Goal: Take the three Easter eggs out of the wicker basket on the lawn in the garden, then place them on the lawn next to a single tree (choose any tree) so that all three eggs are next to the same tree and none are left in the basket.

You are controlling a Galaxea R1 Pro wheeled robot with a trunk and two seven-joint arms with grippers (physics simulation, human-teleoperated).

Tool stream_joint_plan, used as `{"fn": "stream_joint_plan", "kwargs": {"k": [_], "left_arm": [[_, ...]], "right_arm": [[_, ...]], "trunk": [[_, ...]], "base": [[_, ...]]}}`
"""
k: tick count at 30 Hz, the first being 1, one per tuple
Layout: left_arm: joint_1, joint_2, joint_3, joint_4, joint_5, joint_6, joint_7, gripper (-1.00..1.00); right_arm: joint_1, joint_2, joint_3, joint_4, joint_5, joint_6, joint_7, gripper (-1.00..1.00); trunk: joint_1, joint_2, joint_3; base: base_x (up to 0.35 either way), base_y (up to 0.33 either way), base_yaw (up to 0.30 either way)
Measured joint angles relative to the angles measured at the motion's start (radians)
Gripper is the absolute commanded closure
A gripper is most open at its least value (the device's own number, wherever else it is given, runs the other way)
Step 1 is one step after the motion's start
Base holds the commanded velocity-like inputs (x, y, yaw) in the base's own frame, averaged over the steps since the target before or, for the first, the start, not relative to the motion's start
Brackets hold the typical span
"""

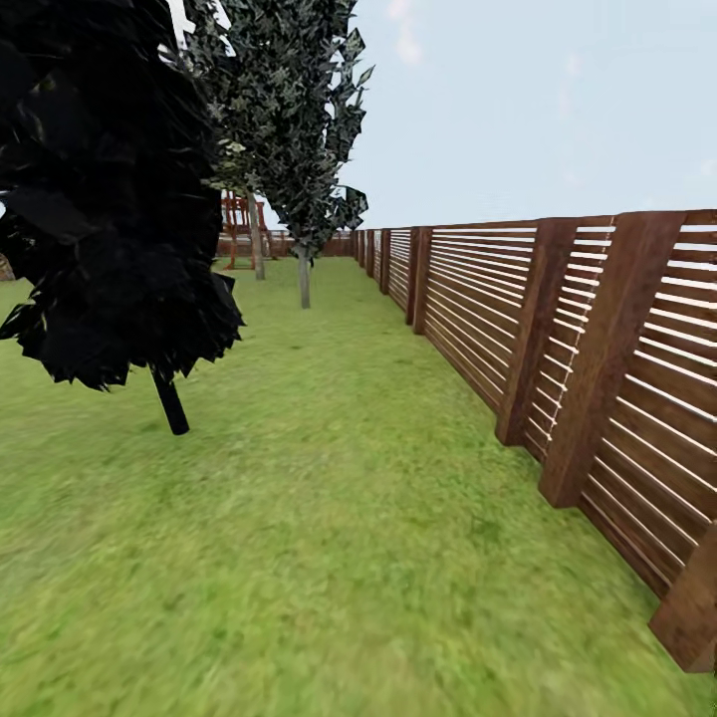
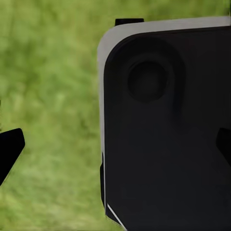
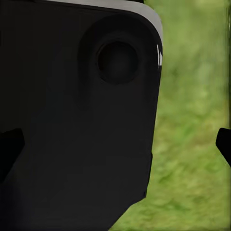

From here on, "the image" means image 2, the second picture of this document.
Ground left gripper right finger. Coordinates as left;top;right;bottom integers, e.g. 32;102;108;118
216;128;231;167

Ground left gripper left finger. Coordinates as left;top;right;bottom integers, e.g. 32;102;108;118
0;128;25;186

